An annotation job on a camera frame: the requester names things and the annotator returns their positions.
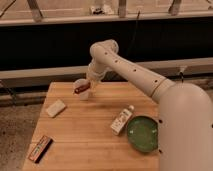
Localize dark red pepper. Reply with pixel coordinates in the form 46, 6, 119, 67
74, 83, 90, 94

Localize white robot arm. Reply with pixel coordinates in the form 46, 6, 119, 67
88, 39, 213, 171

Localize small white bottle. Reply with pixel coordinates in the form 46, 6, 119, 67
110, 105, 135, 135

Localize green round plate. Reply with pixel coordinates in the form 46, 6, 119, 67
126, 116, 158, 153

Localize small items on shelf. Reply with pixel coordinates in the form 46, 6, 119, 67
90, 4, 114, 15

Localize brown orange flat box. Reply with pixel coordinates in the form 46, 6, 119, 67
28, 135, 53, 163

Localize black hanging cable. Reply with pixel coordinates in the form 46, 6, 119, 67
110, 9, 141, 81

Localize black cable by arm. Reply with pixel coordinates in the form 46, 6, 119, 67
178, 70, 186, 84

